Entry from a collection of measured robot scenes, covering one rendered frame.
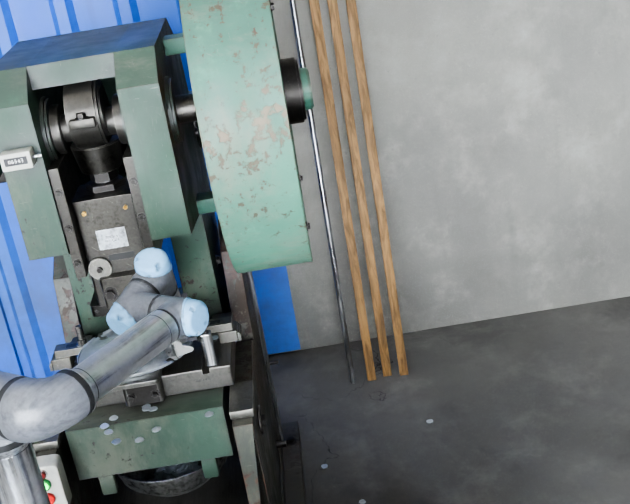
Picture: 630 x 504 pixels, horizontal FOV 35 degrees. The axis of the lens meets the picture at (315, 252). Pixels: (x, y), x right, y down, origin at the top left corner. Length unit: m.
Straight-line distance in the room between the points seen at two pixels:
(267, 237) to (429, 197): 1.69
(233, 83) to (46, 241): 0.68
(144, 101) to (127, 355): 0.65
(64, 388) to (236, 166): 0.57
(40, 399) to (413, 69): 2.20
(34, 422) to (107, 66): 0.91
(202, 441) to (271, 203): 0.72
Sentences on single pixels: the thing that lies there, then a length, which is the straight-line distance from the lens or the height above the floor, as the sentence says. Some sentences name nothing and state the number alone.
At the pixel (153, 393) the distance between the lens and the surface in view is 2.54.
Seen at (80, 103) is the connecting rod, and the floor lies 1.40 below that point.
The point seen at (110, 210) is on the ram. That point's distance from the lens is 2.45.
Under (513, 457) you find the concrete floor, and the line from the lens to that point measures 3.27.
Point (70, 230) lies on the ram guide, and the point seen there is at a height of 1.12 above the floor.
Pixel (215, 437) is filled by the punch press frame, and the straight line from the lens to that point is 2.54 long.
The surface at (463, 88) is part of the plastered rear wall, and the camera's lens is 3.69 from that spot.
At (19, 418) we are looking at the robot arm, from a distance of 1.82.
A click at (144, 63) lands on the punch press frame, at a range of 2.33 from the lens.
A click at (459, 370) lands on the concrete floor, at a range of 3.73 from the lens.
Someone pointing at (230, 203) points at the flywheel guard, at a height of 1.22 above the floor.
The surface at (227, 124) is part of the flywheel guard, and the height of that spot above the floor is 1.39.
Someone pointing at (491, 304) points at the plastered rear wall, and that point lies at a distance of 4.02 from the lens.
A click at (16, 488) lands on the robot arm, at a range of 1.99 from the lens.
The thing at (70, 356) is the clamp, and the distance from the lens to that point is 2.71.
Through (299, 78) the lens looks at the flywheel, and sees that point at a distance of 2.36.
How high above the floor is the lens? 1.93
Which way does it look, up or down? 23 degrees down
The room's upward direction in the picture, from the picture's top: 9 degrees counter-clockwise
